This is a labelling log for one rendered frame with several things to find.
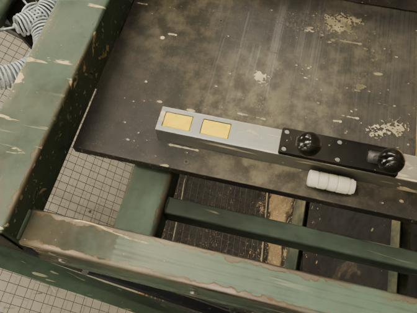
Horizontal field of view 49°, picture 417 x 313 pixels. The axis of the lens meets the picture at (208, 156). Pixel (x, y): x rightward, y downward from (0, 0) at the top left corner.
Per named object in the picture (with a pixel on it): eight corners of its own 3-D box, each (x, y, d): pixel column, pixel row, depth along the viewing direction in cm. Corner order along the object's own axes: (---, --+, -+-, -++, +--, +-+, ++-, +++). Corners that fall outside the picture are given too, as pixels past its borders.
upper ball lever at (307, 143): (311, 156, 78) (320, 159, 65) (290, 151, 79) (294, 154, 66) (316, 135, 78) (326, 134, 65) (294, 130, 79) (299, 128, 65)
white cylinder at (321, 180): (305, 188, 79) (351, 198, 78) (308, 181, 76) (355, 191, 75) (307, 173, 80) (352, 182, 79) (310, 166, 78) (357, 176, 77)
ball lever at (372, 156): (381, 170, 77) (405, 177, 64) (359, 166, 77) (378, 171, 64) (386, 148, 77) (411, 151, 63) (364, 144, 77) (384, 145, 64)
